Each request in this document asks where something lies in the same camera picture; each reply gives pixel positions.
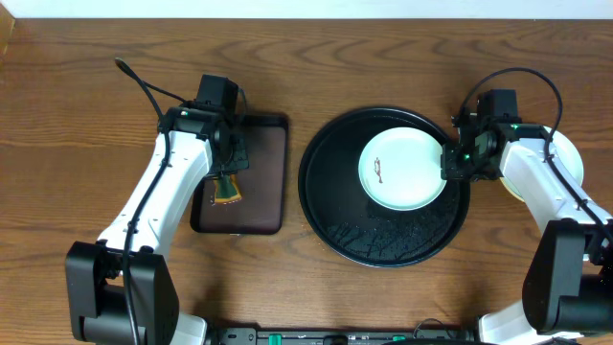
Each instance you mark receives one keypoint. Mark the light green plate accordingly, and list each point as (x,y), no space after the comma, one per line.
(400,169)

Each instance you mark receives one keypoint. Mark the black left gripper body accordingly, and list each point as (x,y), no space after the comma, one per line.
(235,165)

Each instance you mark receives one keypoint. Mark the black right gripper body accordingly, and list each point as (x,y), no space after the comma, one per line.
(463,163)

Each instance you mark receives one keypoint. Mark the yellow plate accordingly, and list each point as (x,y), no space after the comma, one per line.
(511,189)

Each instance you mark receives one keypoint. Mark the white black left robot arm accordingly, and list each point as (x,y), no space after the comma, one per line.
(119,287)

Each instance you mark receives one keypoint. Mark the light blue plate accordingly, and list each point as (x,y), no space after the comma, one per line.
(569,156)

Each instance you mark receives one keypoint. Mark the black rectangular tray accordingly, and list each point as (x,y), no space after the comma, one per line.
(260,209)

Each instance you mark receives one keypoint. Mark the black round tray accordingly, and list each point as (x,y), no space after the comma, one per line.
(346,219)

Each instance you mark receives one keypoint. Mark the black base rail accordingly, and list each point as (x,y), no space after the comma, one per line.
(251,336)

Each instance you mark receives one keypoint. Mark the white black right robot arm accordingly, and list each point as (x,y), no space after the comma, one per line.
(567,291)

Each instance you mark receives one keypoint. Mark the green yellow sponge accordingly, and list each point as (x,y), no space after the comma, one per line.
(226,189)

